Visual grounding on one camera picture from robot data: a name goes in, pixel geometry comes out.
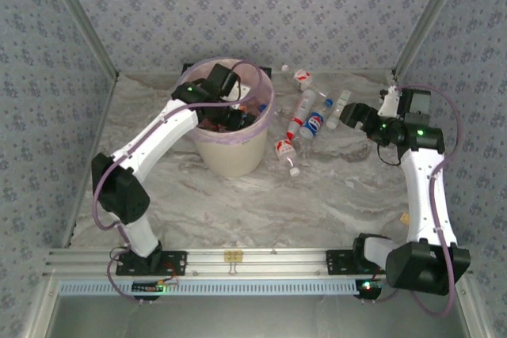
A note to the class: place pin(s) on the aluminium mounting rail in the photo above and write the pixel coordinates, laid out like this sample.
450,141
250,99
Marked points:
277,263

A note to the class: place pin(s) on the pink plastic bin liner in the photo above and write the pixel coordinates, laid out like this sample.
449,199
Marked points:
229,137

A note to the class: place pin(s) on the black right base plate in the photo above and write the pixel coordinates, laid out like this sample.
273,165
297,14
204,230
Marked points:
336,263

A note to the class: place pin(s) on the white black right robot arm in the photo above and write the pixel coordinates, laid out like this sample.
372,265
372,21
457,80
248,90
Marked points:
425,195

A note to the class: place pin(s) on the left circuit board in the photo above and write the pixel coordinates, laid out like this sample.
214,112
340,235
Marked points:
148,286

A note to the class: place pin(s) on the circuit board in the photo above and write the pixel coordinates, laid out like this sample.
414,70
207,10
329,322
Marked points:
148,286
368,286

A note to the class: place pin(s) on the grey metal panel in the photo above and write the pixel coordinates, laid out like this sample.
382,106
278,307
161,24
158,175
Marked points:
253,318

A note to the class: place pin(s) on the small tan square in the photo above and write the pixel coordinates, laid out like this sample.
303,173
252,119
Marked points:
405,218

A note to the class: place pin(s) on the tan connector block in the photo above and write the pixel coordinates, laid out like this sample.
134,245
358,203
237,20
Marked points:
233,256

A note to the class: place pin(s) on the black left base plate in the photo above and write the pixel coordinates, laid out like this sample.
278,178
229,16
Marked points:
176,263

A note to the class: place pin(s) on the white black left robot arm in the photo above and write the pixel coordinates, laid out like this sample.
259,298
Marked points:
154,140

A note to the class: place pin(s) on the aluminium frame post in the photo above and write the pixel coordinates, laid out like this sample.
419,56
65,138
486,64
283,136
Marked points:
429,13
41,310
473,314
81,13

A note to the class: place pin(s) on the right circuit board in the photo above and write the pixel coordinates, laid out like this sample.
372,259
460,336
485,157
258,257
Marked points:
368,286

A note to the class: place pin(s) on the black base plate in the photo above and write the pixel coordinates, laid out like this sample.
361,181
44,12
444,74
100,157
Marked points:
336,263
176,263

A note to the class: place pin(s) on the clear plastic bottle white cap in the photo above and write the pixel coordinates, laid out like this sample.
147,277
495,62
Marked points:
340,108

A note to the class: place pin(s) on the red white label bottle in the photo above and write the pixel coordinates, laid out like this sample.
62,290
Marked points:
285,149
303,80

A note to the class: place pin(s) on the beige plastic bin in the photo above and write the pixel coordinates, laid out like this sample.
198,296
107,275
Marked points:
233,156

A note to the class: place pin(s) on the tall white bottle red band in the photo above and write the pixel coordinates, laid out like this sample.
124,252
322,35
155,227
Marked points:
305,106

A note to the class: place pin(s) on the Pepsi label plastic bottle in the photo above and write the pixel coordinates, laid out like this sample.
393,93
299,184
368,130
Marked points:
313,124

